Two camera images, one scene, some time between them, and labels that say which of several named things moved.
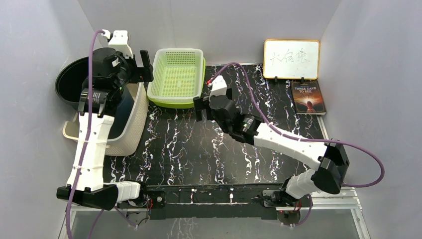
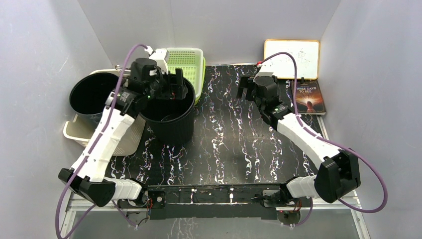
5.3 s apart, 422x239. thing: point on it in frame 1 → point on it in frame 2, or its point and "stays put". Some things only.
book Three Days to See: x=307 y=97 stays put
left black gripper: x=147 y=68 → x=179 y=89
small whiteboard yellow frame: x=291 y=59 stays put
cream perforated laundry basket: x=131 y=137 stays put
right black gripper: x=198 y=102 → x=246 y=82
